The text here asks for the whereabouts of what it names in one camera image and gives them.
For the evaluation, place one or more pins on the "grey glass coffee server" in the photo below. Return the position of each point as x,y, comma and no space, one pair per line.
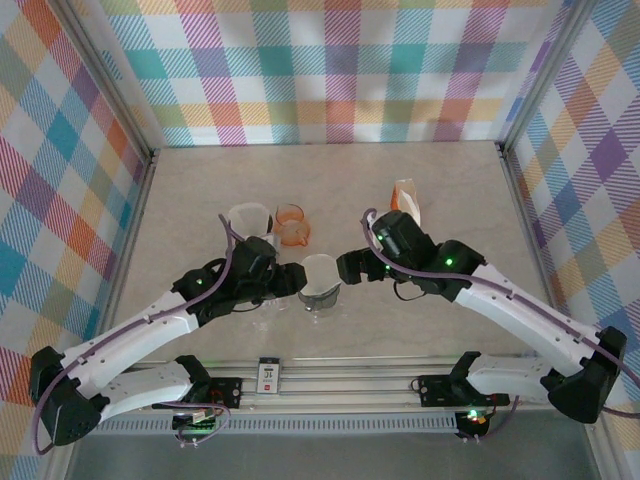
320,309

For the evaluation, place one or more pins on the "orange glass coffee server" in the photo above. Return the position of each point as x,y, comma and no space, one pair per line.
292,230

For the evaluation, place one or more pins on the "clear plastic coffee dripper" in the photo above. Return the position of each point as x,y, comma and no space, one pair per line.
250,231

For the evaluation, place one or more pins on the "orange coffee filter pack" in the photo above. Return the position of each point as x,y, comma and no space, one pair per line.
406,197

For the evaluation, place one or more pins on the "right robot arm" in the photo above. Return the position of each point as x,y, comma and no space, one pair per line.
530,320

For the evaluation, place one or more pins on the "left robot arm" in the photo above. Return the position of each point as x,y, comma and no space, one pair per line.
130,340

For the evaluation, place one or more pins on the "white label card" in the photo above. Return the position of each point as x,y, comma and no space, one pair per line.
268,377

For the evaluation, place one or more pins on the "small controller circuit board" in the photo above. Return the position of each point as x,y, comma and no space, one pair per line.
192,425
472,417

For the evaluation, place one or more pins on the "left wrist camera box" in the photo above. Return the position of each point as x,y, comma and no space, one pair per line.
255,254

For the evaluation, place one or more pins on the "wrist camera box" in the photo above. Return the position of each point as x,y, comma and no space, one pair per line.
255,254
397,225

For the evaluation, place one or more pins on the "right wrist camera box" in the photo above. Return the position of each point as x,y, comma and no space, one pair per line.
397,225

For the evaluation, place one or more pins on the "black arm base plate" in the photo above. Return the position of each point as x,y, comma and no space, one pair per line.
227,387
435,390

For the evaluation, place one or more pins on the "aluminium side rail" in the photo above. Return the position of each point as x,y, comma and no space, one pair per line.
517,200
138,200

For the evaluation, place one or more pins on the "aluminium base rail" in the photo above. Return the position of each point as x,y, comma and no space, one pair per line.
350,385

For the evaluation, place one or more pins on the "aluminium corner post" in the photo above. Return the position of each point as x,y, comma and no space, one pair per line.
540,75
110,82

